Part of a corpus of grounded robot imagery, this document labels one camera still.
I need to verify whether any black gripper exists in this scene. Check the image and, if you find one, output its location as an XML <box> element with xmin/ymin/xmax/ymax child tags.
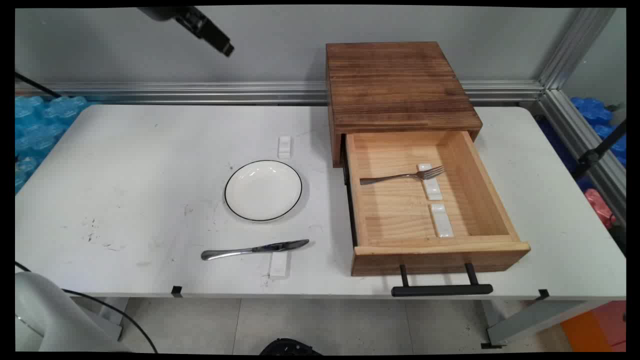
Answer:
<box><xmin>172</xmin><ymin>7</ymin><xmax>235</xmax><ymax>57</ymax></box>

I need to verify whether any silver metal table knife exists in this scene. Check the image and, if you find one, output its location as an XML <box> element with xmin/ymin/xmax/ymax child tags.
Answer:
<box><xmin>201</xmin><ymin>239</ymin><xmax>310</xmax><ymax>261</ymax></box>

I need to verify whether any white plate with black rim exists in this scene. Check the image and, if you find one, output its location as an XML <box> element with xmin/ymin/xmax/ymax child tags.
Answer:
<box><xmin>224</xmin><ymin>160</ymin><xmax>303</xmax><ymax>222</ymax></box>

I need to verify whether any dark wooden drawer cabinet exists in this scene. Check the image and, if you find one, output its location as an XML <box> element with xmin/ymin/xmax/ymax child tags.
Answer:
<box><xmin>326</xmin><ymin>41</ymin><xmax>483</xmax><ymax>168</ymax></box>

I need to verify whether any blue water bottle pack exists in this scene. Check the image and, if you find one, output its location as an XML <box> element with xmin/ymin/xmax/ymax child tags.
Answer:
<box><xmin>570</xmin><ymin>97</ymin><xmax>627</xmax><ymax>168</ymax></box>
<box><xmin>15</xmin><ymin>96</ymin><xmax>92</xmax><ymax>193</ymax></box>

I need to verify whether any silver metal fork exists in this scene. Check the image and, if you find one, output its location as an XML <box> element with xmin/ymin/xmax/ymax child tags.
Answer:
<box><xmin>359</xmin><ymin>165</ymin><xmax>446</xmax><ymax>186</ymax></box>

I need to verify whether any grey metal table leg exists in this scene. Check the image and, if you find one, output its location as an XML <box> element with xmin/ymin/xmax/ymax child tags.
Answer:
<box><xmin>75</xmin><ymin>297</ymin><xmax>129</xmax><ymax>342</ymax></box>
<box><xmin>481</xmin><ymin>300</ymin><xmax>613</xmax><ymax>349</ymax></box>

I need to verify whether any black object on floor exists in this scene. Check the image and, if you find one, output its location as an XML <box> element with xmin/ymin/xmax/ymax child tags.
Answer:
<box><xmin>260</xmin><ymin>338</ymin><xmax>323</xmax><ymax>356</ymax></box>

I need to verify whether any black stand rod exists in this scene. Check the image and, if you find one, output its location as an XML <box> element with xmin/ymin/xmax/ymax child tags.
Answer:
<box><xmin>572</xmin><ymin>120</ymin><xmax>627</xmax><ymax>181</ymax></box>

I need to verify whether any red bottle pack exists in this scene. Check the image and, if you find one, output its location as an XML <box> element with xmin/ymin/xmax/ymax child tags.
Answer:
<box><xmin>584</xmin><ymin>188</ymin><xmax>617</xmax><ymax>230</ymax></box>

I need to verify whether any orange floor box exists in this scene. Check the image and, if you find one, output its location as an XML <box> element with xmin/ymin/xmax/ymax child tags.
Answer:
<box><xmin>560</xmin><ymin>300</ymin><xmax>627</xmax><ymax>353</ymax></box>

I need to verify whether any aluminium frame rail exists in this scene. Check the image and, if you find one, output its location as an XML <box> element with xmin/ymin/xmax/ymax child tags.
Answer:
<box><xmin>535</xmin><ymin>89</ymin><xmax>627</xmax><ymax>226</ymax></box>
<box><xmin>15</xmin><ymin>81</ymin><xmax>546</xmax><ymax>106</ymax></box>

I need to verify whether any light wooden drawer black handle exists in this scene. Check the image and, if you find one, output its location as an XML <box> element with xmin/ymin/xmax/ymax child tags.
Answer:
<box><xmin>342</xmin><ymin>130</ymin><xmax>532</xmax><ymax>298</ymax></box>

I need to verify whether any aluminium frame post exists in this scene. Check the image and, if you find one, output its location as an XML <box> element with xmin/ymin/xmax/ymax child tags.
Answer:
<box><xmin>537</xmin><ymin>7</ymin><xmax>618</xmax><ymax>91</ymax></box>

